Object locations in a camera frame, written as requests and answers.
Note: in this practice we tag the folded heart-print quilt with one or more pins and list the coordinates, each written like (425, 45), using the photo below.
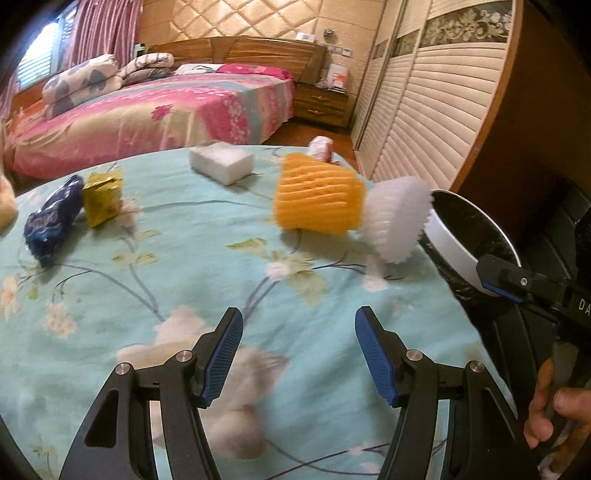
(81, 83)

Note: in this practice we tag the yellow-green snack packet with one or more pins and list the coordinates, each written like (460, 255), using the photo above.
(102, 196)

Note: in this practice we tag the wooden nightstand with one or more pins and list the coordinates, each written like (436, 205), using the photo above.
(321, 106)

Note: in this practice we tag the orange foam fruit net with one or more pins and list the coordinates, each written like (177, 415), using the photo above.
(318, 196)

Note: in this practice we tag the folded striped quilt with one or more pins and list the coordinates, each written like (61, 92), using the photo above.
(146, 67)

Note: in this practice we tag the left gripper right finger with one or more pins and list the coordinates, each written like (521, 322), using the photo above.
(484, 439)

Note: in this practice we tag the blue snack wrapper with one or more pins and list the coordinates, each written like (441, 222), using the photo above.
(47, 228)

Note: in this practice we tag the cream teddy bear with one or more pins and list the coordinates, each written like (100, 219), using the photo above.
(8, 203)

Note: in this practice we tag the bed with pink sheet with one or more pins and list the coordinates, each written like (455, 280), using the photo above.
(170, 113)

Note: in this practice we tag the white louvered wardrobe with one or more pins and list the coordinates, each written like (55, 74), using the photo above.
(429, 87)

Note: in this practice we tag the window with blinds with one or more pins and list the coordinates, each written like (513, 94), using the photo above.
(45, 55)

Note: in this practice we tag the right pink curtain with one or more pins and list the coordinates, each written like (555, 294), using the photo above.
(103, 27)

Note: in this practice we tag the wooden headboard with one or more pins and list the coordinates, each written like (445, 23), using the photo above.
(304, 60)

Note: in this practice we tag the small red white wrapper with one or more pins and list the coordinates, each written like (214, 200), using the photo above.
(321, 148)

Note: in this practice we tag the pink pillow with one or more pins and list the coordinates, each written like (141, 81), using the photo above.
(249, 69)

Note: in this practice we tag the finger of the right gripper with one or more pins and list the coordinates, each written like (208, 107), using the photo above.
(519, 284)

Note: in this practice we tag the white pillow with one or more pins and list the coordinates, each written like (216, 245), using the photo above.
(197, 68)

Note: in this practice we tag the white foam fruit net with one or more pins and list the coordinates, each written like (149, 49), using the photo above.
(395, 213)

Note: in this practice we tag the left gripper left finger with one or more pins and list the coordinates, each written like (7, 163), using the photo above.
(114, 440)

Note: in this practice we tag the white orange bag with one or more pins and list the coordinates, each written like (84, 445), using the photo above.
(337, 76)

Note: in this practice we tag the person's right hand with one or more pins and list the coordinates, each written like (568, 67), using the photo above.
(547, 405)

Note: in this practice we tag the white foam block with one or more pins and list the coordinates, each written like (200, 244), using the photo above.
(222, 162)

